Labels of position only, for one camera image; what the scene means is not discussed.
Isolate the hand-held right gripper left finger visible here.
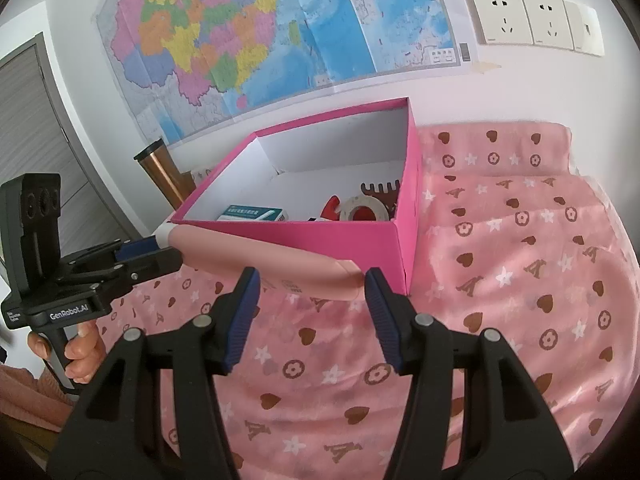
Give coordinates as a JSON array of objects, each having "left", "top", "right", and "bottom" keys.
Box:
[{"left": 47, "top": 266, "right": 261, "bottom": 480}]

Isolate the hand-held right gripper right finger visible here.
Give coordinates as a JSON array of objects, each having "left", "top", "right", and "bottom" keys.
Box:
[{"left": 364, "top": 267, "right": 576, "bottom": 480}]

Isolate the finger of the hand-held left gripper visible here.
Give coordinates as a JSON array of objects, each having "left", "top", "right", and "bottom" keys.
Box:
[
  {"left": 64, "top": 236, "right": 169, "bottom": 274},
  {"left": 66, "top": 246, "right": 184, "bottom": 307}
]

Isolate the pale pink plastic stick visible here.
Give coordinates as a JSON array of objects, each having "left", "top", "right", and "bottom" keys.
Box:
[{"left": 154, "top": 224, "right": 363, "bottom": 302}]

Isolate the white and teal medicine box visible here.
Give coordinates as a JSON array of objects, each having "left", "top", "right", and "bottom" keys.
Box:
[{"left": 216, "top": 204, "right": 290, "bottom": 222}]

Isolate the pink cardboard box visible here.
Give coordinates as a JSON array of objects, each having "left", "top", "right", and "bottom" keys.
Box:
[{"left": 167, "top": 97, "right": 423, "bottom": 297}]

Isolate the thin white tape roll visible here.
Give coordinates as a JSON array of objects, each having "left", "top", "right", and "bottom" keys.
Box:
[{"left": 339, "top": 196, "right": 392, "bottom": 223}]

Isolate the red plastic corkscrew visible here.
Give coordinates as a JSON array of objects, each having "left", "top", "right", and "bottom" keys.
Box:
[{"left": 321, "top": 196, "right": 346, "bottom": 222}]

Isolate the brown wooden comb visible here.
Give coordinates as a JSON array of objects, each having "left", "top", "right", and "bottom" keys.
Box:
[{"left": 360, "top": 180, "right": 403, "bottom": 221}]

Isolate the person's left forearm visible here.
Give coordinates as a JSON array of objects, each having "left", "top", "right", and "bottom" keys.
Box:
[{"left": 0, "top": 365, "right": 76, "bottom": 433}]

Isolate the person's left hand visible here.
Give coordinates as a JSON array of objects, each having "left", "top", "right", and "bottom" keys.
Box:
[{"left": 27, "top": 320, "right": 106, "bottom": 386}]

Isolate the copper thermos flask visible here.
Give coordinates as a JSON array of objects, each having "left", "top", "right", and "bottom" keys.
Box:
[{"left": 133, "top": 138, "right": 197, "bottom": 212}]

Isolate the grey door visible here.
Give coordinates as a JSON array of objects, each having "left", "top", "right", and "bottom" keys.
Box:
[{"left": 0, "top": 32, "right": 151, "bottom": 281}]

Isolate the pink patterned blanket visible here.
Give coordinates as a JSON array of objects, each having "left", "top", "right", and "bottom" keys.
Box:
[{"left": 95, "top": 121, "right": 636, "bottom": 480}]

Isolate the colourful wall map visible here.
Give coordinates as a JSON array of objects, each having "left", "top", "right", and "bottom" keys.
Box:
[{"left": 92, "top": 0, "right": 463, "bottom": 147}]

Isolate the large white wall socket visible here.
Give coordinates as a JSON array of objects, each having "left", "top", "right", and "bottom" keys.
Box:
[{"left": 464, "top": 0, "right": 533, "bottom": 47}]

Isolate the medium white wall socket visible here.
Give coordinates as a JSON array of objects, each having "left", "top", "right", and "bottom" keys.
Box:
[{"left": 520, "top": 0, "right": 576, "bottom": 51}]

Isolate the small white wall socket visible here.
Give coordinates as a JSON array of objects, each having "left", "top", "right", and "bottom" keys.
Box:
[{"left": 564, "top": 0, "right": 605, "bottom": 57}]

